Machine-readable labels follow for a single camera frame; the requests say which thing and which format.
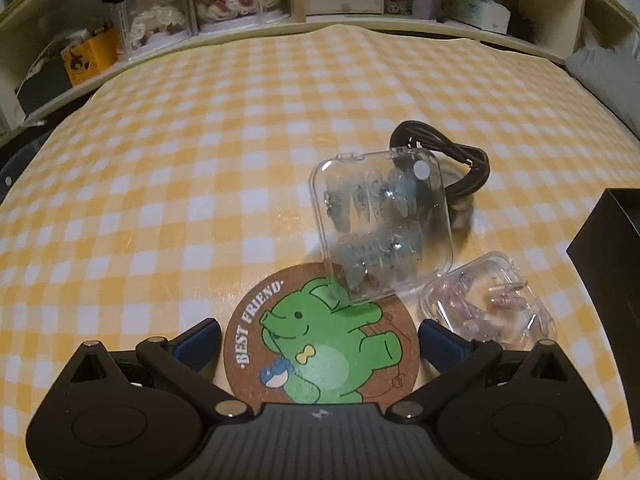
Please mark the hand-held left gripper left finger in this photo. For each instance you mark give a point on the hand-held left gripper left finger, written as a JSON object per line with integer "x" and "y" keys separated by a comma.
{"x": 201, "y": 342}

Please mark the clear box of blue nails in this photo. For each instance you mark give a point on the clear box of blue nails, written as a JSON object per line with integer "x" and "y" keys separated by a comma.
{"x": 380, "y": 220}

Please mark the grey pillow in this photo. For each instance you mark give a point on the grey pillow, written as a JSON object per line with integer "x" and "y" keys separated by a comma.
{"x": 600, "y": 75}

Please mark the clear box of pink nails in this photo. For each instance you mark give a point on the clear box of pink nails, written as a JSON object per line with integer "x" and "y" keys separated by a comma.
{"x": 480, "y": 305}

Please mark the black cardboard box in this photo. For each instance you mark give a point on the black cardboard box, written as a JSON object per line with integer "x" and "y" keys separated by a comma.
{"x": 610, "y": 270}

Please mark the yellow checked blanket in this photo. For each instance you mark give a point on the yellow checked blanket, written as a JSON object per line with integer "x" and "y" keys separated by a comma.
{"x": 150, "y": 185}

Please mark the white tissue box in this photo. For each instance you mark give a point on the white tissue box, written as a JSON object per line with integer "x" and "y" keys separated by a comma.
{"x": 480, "y": 12}

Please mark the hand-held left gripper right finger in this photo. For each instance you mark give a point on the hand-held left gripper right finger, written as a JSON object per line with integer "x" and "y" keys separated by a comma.
{"x": 440, "y": 342}

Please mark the floral pouch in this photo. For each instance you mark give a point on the floral pouch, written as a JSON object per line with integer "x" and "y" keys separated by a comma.
{"x": 399, "y": 6}

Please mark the round green elephant coaster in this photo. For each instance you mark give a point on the round green elephant coaster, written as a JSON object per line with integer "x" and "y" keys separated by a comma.
{"x": 320, "y": 350}

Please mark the yellow box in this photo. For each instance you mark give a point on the yellow box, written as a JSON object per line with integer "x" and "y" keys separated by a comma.
{"x": 92, "y": 57}

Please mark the dark bag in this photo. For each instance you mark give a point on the dark bag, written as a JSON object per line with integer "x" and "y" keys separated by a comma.
{"x": 42, "y": 87}

